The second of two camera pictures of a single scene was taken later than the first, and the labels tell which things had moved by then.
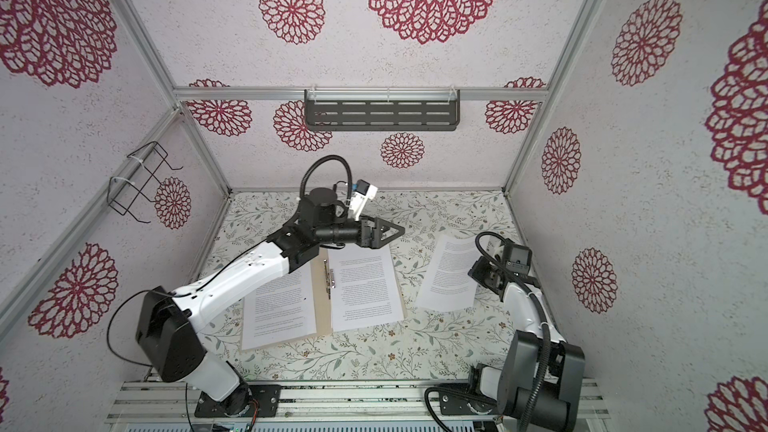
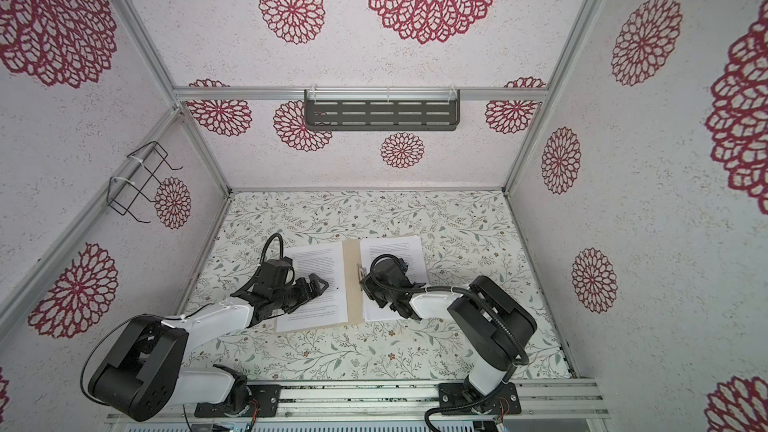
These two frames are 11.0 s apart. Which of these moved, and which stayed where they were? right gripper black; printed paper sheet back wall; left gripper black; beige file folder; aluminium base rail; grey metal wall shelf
Moved: left gripper black; printed paper sheet back wall; beige file folder; right gripper black
Stayed: grey metal wall shelf; aluminium base rail
